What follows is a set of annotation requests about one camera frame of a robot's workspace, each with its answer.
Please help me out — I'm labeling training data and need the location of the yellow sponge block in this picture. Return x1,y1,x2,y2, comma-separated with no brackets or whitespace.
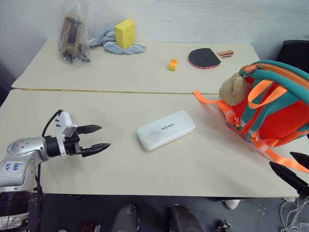
114,19,136,49

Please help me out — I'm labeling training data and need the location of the beige plush bear charm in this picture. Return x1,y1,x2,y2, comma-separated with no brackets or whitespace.
218,72,251,106

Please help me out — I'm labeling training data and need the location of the orange and teal backpack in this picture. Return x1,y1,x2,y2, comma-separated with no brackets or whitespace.
193,59,309,174

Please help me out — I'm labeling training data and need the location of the grey rounded shape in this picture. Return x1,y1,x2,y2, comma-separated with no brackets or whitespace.
112,204,141,232

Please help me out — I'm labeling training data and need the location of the white shoe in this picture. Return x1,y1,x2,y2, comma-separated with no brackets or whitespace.
224,198,242,210

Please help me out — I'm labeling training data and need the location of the black table tennis paddle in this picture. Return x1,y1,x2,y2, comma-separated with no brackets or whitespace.
188,48,234,69

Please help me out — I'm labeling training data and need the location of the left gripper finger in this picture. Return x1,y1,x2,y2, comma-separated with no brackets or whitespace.
76,124,103,135
81,143,111,158

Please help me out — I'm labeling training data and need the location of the black chair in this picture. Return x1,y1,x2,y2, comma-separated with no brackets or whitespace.
276,40,309,71

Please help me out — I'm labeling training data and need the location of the white cable bundle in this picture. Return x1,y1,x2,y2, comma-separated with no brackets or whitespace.
279,197,309,232

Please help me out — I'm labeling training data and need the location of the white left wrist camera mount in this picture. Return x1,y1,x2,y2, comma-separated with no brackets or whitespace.
53,111,78,159

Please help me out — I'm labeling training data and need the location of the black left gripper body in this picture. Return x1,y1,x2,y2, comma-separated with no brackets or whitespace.
63,134,84,157

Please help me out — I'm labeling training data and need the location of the light blue towel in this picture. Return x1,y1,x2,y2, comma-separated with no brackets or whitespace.
88,26,147,56

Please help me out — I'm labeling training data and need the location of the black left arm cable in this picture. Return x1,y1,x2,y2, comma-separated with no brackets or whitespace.
35,110,64,232

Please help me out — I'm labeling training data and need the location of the dark rounded shape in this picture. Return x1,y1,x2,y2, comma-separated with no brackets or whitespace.
168,204,206,232

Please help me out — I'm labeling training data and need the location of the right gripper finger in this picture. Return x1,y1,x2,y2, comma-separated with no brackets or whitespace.
269,161,309,198
289,151,309,170

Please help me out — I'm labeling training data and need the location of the white rectangular case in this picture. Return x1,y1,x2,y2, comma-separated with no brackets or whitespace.
136,110,196,151

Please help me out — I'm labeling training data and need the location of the small metal floor fixture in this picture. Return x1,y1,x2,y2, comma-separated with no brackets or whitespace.
216,218,233,232

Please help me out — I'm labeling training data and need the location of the yellow orange toy block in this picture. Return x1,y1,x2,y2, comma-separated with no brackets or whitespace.
168,58,179,72

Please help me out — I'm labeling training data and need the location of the clear plastic bag of items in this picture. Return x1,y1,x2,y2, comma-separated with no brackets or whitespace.
57,2,91,71

